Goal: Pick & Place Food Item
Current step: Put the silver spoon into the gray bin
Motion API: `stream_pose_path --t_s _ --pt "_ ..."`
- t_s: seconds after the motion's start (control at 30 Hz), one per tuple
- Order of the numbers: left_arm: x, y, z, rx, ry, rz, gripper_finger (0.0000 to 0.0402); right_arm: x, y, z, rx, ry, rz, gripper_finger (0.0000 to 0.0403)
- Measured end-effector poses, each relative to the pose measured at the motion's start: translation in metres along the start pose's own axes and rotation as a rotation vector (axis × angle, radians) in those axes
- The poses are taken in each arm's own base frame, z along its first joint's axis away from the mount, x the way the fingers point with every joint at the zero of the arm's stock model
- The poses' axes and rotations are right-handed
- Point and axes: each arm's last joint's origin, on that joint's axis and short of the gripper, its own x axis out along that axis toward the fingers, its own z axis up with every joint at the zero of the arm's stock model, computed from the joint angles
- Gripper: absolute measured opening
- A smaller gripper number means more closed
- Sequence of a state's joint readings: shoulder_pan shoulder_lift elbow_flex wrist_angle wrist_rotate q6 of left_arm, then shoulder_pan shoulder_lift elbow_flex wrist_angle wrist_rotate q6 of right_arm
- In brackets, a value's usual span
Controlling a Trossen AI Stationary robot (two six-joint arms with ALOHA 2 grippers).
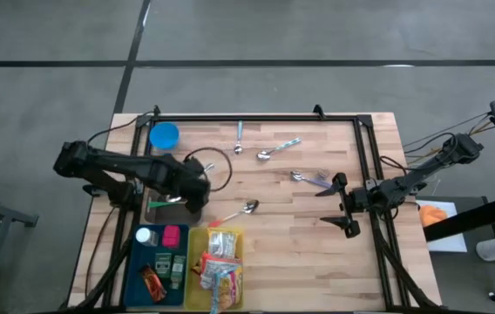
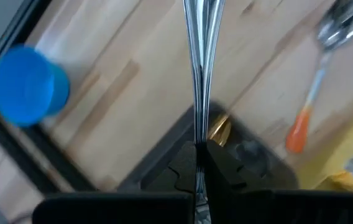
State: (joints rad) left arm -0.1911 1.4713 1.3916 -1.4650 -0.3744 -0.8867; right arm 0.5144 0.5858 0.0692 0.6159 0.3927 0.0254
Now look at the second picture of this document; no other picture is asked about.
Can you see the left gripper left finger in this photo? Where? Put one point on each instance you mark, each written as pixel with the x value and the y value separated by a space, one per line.
pixel 117 208

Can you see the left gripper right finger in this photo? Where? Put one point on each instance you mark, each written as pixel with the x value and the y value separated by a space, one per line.
pixel 226 186

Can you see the yellow plastic bin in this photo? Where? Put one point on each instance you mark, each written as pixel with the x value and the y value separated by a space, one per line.
pixel 344 146

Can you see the all-silver metal spoon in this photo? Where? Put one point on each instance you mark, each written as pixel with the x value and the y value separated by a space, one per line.
pixel 203 46

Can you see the dark grey plastic bin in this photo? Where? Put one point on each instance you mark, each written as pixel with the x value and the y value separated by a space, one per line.
pixel 257 155

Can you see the blue plastic bowl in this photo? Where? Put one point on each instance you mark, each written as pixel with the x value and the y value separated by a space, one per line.
pixel 24 87

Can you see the black metal frame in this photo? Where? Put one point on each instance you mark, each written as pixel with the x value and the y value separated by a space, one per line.
pixel 52 158

